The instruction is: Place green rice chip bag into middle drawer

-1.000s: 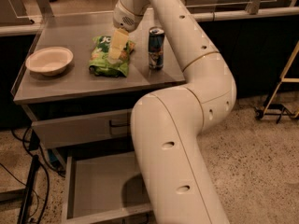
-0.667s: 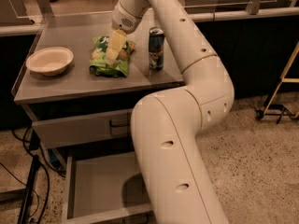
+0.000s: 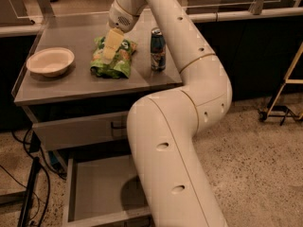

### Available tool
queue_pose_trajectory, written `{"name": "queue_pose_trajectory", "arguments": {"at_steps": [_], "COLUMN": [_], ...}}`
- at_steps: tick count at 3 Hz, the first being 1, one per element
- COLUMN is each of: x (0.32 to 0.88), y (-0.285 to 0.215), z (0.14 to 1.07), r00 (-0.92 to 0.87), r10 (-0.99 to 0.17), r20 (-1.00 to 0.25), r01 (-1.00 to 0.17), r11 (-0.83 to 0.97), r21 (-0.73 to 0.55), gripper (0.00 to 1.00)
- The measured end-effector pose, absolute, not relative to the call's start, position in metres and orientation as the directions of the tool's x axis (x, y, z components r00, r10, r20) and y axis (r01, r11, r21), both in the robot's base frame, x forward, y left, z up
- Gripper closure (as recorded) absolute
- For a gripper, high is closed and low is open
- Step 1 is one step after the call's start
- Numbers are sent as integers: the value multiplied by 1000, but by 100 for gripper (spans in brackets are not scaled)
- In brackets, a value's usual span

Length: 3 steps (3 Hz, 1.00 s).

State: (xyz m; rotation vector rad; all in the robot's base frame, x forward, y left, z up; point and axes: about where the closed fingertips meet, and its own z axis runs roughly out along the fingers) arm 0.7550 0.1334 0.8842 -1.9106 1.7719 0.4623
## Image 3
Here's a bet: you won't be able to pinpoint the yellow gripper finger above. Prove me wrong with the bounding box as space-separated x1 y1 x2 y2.
101 27 124 64

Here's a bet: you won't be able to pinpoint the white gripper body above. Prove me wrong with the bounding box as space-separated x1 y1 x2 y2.
108 1 139 33

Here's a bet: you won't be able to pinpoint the green rice chip bag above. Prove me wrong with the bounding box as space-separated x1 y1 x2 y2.
90 37 137 79

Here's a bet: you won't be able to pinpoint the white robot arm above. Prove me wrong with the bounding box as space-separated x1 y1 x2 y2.
109 0 232 227

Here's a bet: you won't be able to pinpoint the grey drawer cabinet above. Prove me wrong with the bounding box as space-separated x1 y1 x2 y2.
10 9 184 175

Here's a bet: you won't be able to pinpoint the grey upper drawer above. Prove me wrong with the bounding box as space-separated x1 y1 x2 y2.
33 112 128 150

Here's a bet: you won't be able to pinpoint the open grey middle drawer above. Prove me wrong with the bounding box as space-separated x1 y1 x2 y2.
62 155 153 227

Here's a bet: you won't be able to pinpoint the blue energy drink can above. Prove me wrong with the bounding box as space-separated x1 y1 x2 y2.
150 27 166 71

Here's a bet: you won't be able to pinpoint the white paper bowl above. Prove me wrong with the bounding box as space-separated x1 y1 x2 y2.
26 47 75 78

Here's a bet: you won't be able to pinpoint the black metal stand leg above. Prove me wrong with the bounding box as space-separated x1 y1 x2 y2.
17 157 40 227

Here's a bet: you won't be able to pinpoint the black drawer handle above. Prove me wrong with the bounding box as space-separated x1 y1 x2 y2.
111 121 126 130

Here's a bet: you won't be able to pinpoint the black floor cables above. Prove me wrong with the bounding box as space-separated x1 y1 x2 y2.
0 129 68 227

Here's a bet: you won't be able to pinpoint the white horizontal rail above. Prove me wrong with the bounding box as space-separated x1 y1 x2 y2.
189 7 303 23

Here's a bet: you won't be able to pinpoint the yellow wheeled cart frame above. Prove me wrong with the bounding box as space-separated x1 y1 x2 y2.
258 42 303 126

